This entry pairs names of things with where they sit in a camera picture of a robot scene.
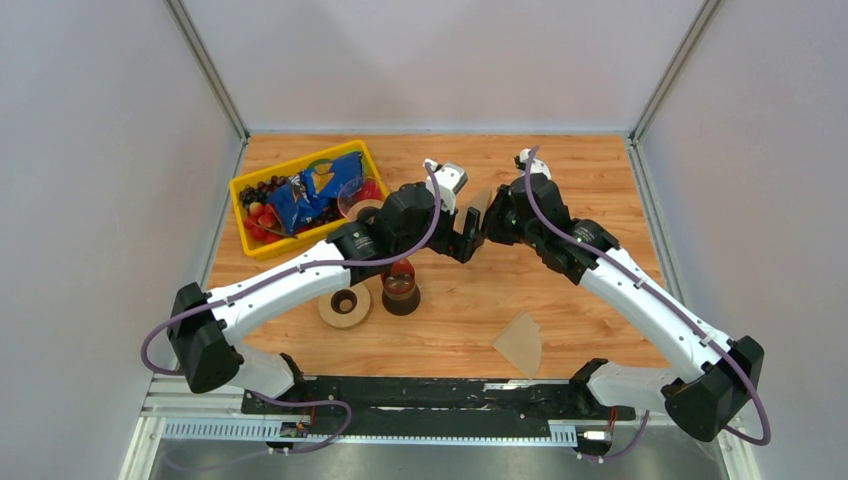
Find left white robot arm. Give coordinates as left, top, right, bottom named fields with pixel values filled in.
left=166, top=182, right=488, bottom=414

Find dark grapes bunch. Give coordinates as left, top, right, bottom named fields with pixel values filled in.
left=238, top=176, right=288, bottom=209

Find red strawberries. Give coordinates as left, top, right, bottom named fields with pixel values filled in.
left=243, top=202, right=284, bottom=244

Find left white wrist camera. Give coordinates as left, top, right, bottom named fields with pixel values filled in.
left=423, top=158, right=468, bottom=215

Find brown paper filter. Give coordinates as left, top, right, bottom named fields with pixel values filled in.
left=491, top=312, right=543, bottom=380
left=454, top=186, right=495, bottom=233

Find blue chips bag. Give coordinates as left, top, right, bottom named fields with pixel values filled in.
left=267, top=151, right=364, bottom=236

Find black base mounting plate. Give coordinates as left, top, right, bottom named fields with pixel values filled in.
left=241, top=376, right=611, bottom=439

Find brown glass dripper on base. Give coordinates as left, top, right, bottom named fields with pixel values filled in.
left=381, top=260, right=421, bottom=316

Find red tomato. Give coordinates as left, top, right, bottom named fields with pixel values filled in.
left=356, top=178, right=385, bottom=202

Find wooden dripper ring on table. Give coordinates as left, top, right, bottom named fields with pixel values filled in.
left=317, top=283, right=372, bottom=330

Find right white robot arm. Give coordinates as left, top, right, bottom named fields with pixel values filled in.
left=482, top=173, right=771, bottom=446

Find yellow plastic basket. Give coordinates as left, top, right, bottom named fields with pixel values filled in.
left=230, top=140, right=389, bottom=260

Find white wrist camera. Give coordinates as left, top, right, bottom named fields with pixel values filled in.
left=514, top=147, right=552, bottom=180
left=423, top=158, right=468, bottom=215

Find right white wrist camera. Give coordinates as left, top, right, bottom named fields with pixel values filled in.
left=514, top=147, right=552, bottom=180

